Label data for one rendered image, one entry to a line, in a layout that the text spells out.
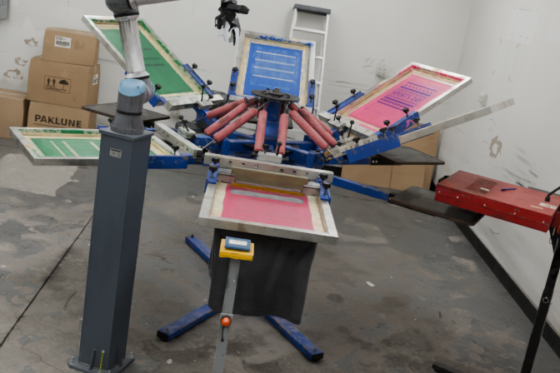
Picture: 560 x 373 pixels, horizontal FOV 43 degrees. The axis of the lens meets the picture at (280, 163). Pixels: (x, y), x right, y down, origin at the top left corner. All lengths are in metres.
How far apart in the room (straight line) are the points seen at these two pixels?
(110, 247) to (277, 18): 4.54
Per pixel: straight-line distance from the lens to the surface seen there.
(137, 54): 3.36
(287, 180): 3.48
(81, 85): 7.30
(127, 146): 3.23
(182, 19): 7.54
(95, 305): 3.55
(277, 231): 2.94
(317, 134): 4.07
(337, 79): 7.59
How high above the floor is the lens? 1.97
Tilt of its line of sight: 14 degrees down
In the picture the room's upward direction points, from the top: 10 degrees clockwise
